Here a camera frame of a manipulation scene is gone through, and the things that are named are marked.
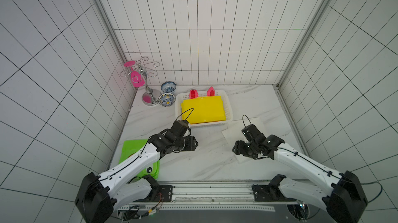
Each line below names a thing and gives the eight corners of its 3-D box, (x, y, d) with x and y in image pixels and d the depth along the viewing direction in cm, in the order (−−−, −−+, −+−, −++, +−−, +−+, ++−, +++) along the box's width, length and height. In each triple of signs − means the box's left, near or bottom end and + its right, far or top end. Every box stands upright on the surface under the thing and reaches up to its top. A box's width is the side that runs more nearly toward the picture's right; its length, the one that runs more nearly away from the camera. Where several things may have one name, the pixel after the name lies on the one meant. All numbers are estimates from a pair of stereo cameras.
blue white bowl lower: (158, 106, 108) (157, 103, 105) (160, 95, 114) (159, 93, 112) (174, 106, 108) (174, 103, 105) (176, 95, 114) (175, 93, 112)
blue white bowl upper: (160, 92, 117) (160, 89, 114) (162, 84, 122) (161, 81, 119) (175, 92, 117) (174, 89, 114) (176, 84, 122) (176, 81, 120)
